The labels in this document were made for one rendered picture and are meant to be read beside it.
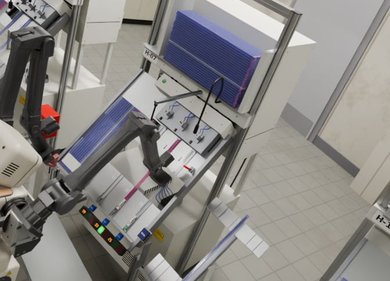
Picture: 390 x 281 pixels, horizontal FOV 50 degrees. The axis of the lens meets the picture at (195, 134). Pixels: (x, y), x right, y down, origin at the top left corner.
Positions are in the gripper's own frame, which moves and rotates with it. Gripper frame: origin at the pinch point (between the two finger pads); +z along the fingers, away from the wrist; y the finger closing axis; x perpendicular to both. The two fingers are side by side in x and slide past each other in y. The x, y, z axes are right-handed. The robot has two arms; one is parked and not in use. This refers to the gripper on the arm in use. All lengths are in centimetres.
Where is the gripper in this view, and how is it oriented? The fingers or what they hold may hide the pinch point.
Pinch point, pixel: (164, 183)
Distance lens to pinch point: 212.3
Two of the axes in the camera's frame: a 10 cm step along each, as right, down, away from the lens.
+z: 1.8, 4.6, 8.7
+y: -7.2, -5.4, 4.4
